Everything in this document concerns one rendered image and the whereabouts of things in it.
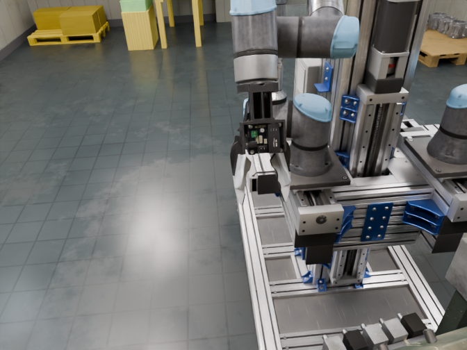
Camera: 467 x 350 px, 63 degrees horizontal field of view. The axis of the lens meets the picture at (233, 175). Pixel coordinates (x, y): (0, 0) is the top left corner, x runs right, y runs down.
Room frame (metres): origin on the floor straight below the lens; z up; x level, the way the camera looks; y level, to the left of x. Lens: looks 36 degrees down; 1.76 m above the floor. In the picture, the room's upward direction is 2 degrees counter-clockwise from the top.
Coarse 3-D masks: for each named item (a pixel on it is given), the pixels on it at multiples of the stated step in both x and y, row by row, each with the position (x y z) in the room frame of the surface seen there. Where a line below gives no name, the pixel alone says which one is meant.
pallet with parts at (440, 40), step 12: (432, 12) 5.76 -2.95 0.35; (432, 24) 5.64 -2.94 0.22; (444, 24) 5.40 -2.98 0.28; (456, 24) 5.18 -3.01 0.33; (432, 36) 5.31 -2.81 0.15; (444, 36) 5.29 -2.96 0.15; (456, 36) 5.14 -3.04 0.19; (420, 48) 4.84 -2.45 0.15; (432, 48) 4.82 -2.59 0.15; (444, 48) 4.81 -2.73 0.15; (456, 48) 4.79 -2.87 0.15; (420, 60) 4.76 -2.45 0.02; (432, 60) 4.56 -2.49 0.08; (456, 60) 4.63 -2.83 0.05
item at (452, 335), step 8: (464, 328) 0.56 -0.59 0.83; (440, 336) 0.55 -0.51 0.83; (448, 336) 0.53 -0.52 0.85; (456, 336) 0.52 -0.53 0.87; (464, 336) 0.51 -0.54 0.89; (408, 344) 0.54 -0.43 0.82; (416, 344) 0.52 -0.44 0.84; (424, 344) 0.51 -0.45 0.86; (432, 344) 0.50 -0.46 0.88; (440, 344) 0.49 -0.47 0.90; (448, 344) 0.48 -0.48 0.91; (456, 344) 0.48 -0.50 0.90; (464, 344) 0.48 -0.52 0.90
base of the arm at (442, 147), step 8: (440, 128) 1.10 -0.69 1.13; (440, 136) 1.08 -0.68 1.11; (448, 136) 1.05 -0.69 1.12; (456, 136) 1.04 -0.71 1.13; (464, 136) 1.03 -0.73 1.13; (432, 144) 1.09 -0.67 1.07; (440, 144) 1.06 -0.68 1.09; (448, 144) 1.04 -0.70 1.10; (456, 144) 1.03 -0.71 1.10; (464, 144) 1.03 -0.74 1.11; (432, 152) 1.07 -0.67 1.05; (440, 152) 1.05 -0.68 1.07; (448, 152) 1.04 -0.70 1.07; (456, 152) 1.02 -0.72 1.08; (464, 152) 1.02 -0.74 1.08; (440, 160) 1.04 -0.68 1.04; (448, 160) 1.02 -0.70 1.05; (456, 160) 1.01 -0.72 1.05; (464, 160) 1.01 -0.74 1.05
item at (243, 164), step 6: (240, 156) 0.57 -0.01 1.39; (246, 156) 0.57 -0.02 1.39; (240, 162) 0.57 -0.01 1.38; (246, 162) 0.57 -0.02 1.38; (240, 168) 0.56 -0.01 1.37; (246, 168) 0.56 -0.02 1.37; (240, 174) 0.53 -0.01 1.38; (246, 174) 0.56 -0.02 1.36; (234, 180) 0.55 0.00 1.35; (240, 180) 0.52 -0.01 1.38; (246, 180) 0.55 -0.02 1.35; (234, 186) 0.55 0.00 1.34; (240, 186) 0.52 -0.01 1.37; (240, 192) 0.54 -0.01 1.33; (240, 198) 0.54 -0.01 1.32; (240, 204) 0.53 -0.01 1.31
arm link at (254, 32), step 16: (240, 0) 0.65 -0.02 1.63; (256, 0) 0.65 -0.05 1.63; (272, 0) 0.66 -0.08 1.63; (240, 16) 0.64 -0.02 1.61; (256, 16) 0.64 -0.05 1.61; (272, 16) 0.65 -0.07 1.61; (240, 32) 0.63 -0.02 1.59; (256, 32) 0.63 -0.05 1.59; (272, 32) 0.64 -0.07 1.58; (240, 48) 0.62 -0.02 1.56; (256, 48) 0.61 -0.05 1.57; (272, 48) 0.62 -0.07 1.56
